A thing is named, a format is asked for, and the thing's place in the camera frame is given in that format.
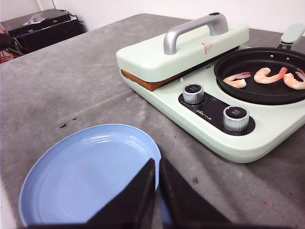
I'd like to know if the mint green breakfast maker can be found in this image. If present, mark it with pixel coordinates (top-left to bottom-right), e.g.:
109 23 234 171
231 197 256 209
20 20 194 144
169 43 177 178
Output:
116 44 305 163

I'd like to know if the blue plate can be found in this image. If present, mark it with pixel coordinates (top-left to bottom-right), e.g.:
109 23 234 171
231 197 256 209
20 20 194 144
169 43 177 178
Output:
19 124 161 226

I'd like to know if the silver right control knob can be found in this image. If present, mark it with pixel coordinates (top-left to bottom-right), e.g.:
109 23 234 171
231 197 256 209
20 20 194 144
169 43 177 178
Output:
222 105 250 132

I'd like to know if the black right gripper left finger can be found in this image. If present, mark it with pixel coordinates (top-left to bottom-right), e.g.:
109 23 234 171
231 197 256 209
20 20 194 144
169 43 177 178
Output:
86 158 156 229

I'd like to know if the orange shrimp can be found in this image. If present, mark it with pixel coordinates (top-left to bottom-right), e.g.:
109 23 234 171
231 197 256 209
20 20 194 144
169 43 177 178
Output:
283 69 305 90
253 67 288 84
223 72 251 89

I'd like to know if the black lower equipment case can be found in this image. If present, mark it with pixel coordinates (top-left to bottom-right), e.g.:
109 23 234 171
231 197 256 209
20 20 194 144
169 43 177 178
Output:
16 19 85 54

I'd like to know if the black equipment box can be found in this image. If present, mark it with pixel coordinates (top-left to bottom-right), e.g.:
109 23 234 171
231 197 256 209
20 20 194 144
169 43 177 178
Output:
0 9 71 37

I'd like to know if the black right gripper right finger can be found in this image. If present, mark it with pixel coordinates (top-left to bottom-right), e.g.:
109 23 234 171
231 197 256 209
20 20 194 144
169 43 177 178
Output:
158 157 230 229

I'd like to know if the silver left control knob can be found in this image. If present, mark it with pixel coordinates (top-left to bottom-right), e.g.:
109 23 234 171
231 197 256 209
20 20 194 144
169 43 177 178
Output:
183 83 204 104

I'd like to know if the mint green hinged lid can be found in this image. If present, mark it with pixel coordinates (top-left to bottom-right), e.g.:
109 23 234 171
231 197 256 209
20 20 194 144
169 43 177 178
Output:
116 13 249 83

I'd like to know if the silver control knob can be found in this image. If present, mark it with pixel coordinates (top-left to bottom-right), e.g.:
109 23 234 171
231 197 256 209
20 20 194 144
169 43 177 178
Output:
222 105 250 132
183 83 204 104

